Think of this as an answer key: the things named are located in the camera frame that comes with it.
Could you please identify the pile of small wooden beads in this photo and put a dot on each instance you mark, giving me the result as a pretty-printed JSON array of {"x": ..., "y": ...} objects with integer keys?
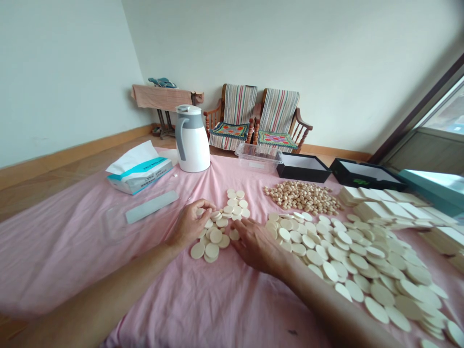
[{"x": 304, "y": 197}]

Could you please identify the grey flat strip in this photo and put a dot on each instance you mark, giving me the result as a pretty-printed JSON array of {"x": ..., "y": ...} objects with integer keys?
[{"x": 152, "y": 206}]

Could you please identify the clear plastic container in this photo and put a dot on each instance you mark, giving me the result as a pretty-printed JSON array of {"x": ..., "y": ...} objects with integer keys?
[{"x": 259, "y": 159}]

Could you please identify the blue white tissue pack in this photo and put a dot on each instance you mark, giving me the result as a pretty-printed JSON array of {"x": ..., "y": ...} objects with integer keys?
[{"x": 141, "y": 177}]

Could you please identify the wooden chair striped cover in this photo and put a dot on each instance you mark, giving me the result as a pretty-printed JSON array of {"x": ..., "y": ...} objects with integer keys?
[
  {"x": 233, "y": 116},
  {"x": 279, "y": 123}
]

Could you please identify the teal box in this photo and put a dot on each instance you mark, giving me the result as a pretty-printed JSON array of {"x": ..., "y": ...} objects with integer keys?
[{"x": 435, "y": 188}]

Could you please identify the window with brown frame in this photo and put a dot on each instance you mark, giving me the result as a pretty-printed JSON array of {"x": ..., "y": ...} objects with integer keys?
[{"x": 431, "y": 130}]

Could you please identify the person's right hand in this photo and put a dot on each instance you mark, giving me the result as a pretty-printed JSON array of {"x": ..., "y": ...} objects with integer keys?
[{"x": 262, "y": 248}]

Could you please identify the pink table cloth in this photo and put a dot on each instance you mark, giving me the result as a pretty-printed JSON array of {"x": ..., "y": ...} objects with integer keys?
[{"x": 108, "y": 261}]

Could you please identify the white folded tissue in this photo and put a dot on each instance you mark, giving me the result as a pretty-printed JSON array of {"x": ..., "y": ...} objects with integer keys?
[{"x": 168, "y": 156}]

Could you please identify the black open box green print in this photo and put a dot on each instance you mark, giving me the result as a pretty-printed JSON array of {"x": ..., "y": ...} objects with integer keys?
[{"x": 362, "y": 181}]

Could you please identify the sewing table with cloth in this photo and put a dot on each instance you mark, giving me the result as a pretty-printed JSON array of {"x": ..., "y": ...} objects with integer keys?
[{"x": 163, "y": 98}]

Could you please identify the person's left hand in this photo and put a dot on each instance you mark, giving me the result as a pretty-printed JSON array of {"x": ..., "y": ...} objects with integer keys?
[{"x": 188, "y": 224}]

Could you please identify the stack of cream rectangular tiles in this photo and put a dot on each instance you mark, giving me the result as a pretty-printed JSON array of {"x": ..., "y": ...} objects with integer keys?
[{"x": 384, "y": 210}]

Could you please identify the pile of small round discs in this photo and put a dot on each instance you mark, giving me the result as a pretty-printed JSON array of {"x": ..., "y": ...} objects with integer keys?
[{"x": 217, "y": 239}]

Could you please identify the person's left fingers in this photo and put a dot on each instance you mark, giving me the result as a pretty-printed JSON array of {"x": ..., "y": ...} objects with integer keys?
[{"x": 203, "y": 208}]

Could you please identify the pile of cream oval discs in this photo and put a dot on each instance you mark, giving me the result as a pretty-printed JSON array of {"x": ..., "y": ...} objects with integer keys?
[{"x": 373, "y": 264}]

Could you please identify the white grey thermos jug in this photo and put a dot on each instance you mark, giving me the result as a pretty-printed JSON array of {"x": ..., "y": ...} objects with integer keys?
[{"x": 194, "y": 145}]

